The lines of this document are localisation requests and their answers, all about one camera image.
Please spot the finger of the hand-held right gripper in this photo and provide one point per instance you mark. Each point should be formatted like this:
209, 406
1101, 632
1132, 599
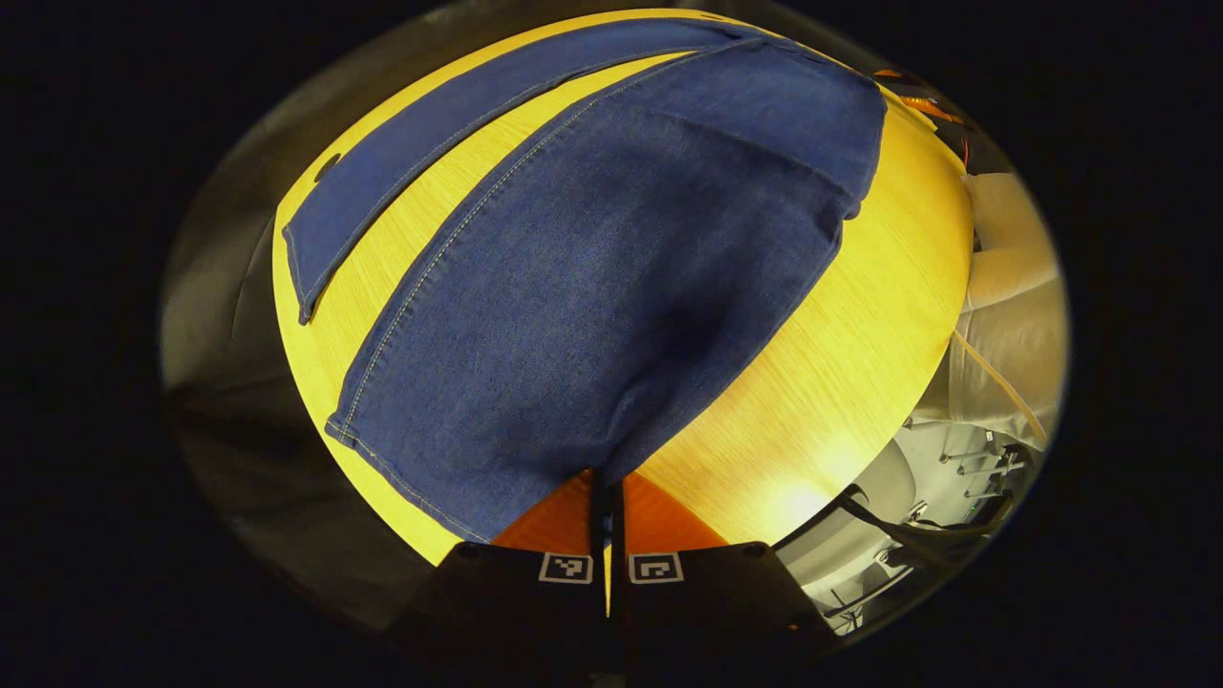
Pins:
922, 103

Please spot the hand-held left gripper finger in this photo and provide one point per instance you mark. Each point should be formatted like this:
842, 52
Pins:
617, 535
599, 526

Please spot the blue denim jeans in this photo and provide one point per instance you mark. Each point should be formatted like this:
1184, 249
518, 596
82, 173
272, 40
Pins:
592, 287

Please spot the white fabric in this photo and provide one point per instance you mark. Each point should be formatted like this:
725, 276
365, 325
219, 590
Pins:
1013, 315

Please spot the black backdrop cloth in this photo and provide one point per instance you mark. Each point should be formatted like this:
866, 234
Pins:
220, 430

